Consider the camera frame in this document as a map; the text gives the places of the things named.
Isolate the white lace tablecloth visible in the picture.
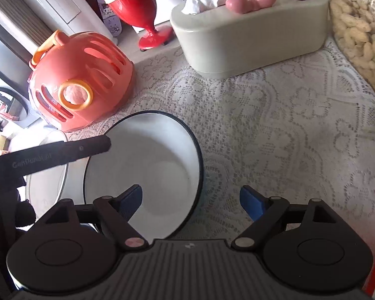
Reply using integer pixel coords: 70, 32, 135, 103
62, 37, 375, 288

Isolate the orange slotted dome basket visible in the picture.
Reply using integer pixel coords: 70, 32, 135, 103
27, 29, 135, 133

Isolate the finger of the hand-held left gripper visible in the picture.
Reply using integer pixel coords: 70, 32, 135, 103
0, 134, 112, 183

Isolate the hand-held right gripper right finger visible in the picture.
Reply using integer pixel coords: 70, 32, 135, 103
231, 185, 338, 252

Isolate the clear jar of peanuts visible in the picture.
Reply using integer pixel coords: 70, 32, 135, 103
326, 0, 375, 104

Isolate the patterned white flat item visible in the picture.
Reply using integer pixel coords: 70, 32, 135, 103
95, 0, 123, 37

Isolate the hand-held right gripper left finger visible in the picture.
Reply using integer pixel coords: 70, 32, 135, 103
37, 184, 149, 252

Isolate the cream tissue box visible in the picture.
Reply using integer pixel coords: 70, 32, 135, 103
170, 0, 329, 80

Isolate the washing machine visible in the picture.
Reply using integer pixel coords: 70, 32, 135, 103
0, 86, 29, 123

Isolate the blue bowl with white inside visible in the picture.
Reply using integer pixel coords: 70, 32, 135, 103
83, 110, 204, 241

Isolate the red goblet-shaped container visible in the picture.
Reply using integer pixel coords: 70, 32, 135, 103
99, 0, 175, 51

